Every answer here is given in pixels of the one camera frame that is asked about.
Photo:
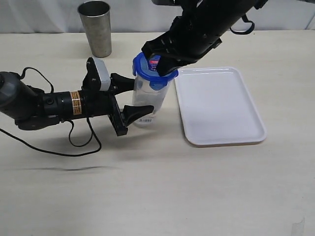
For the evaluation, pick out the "clear plastic tall container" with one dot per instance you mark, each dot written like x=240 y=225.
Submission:
x=149 y=93

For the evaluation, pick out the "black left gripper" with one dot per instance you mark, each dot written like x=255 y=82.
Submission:
x=103 y=103

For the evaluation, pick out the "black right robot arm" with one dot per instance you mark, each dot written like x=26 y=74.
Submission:
x=220 y=15

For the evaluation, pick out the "wrist camera mount block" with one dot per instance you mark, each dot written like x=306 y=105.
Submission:
x=97 y=77

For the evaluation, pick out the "white backdrop curtain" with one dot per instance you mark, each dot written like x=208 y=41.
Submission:
x=57 y=16

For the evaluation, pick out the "white rectangular tray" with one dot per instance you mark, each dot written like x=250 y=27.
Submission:
x=217 y=109

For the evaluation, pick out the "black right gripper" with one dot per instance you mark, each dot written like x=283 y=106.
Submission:
x=186 y=42

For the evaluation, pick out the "blue plastic lid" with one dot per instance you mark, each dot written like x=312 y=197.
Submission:
x=147 y=70

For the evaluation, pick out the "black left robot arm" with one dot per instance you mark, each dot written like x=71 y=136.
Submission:
x=33 y=109

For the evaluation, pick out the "stainless steel cup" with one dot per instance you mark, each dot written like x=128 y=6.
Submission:
x=95 y=18

